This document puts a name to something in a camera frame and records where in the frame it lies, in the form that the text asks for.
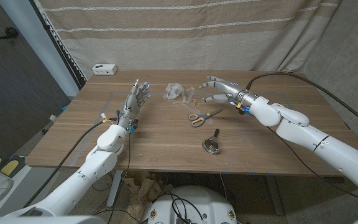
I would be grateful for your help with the beige striped curtain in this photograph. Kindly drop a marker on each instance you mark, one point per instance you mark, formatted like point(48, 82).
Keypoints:
point(135, 37)

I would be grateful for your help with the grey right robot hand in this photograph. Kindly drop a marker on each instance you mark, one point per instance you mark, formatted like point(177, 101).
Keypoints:
point(232, 90)

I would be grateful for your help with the white power strip box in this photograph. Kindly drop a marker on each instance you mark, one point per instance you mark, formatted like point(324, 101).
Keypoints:
point(104, 69)

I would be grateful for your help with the small blue object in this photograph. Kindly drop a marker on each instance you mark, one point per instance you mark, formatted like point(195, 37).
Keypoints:
point(64, 108)

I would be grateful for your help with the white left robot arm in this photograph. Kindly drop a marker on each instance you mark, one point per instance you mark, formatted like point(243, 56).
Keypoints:
point(85, 177)

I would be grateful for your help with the black zigzag edged strip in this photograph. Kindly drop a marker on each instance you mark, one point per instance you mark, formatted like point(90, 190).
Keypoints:
point(60, 43)

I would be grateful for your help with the small white roll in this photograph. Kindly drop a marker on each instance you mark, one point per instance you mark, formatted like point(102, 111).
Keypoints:
point(53, 118)

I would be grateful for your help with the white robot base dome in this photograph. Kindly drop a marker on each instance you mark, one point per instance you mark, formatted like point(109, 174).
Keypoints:
point(216, 202)

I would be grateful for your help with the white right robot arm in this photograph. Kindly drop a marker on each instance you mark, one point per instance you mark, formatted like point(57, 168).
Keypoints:
point(322, 146)

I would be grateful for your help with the crumpled brown paper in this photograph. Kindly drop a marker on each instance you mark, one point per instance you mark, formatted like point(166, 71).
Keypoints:
point(141, 189)

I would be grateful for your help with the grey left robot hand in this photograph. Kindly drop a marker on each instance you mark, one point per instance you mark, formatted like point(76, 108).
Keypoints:
point(134, 102)

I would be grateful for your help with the white table leg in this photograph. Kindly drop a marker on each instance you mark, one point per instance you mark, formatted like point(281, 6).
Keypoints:
point(114, 189)

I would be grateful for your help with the crumpled clear tape wad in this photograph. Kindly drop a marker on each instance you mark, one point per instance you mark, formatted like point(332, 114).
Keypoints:
point(172, 90)

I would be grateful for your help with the grey table leg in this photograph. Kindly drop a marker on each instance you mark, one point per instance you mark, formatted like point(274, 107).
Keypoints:
point(273, 196)

